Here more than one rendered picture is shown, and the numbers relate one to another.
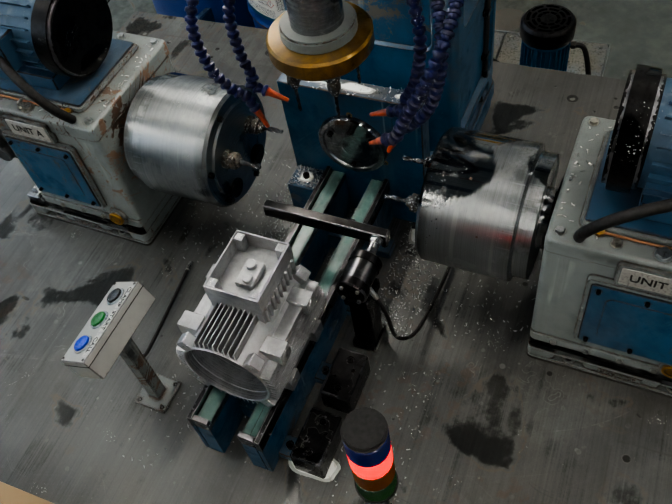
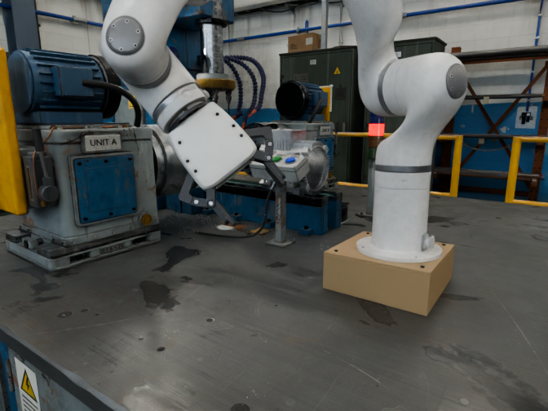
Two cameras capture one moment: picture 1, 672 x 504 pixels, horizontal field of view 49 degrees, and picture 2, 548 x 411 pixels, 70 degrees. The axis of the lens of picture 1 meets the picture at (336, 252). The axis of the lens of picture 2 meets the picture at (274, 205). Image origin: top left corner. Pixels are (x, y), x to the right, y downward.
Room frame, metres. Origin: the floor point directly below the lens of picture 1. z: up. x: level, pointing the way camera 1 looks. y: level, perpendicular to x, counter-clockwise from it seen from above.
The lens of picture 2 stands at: (0.67, 1.58, 1.19)
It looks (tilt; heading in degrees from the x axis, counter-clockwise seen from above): 13 degrees down; 274
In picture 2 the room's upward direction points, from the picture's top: straight up
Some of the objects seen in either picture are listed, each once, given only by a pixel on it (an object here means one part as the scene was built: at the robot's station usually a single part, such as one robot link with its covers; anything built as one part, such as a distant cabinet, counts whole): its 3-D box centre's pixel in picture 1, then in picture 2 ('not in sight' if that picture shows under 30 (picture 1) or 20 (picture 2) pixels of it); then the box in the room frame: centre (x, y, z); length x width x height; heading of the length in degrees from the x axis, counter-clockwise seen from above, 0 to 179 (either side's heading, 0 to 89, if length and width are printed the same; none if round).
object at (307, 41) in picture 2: not in sight; (307, 45); (0.64, -3.68, 2.07); 0.40 x 0.30 x 0.21; 141
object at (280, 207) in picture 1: (324, 222); not in sight; (0.90, 0.01, 1.01); 0.26 x 0.04 x 0.03; 57
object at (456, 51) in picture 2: not in sight; (444, 127); (-1.23, -3.95, 1.05); 2.39 x 0.70 x 2.10; 149
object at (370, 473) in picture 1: (369, 451); (376, 129); (0.39, 0.01, 1.14); 0.06 x 0.06 x 0.04
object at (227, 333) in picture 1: (253, 326); (293, 166); (0.70, 0.17, 1.01); 0.20 x 0.19 x 0.19; 148
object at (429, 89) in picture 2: not in sight; (417, 114); (0.43, 0.71, 1.19); 0.19 x 0.12 x 0.24; 125
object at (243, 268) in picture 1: (251, 277); (285, 139); (0.73, 0.14, 1.11); 0.12 x 0.11 x 0.07; 148
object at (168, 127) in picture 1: (178, 134); (149, 161); (1.19, 0.27, 1.04); 0.37 x 0.25 x 0.25; 57
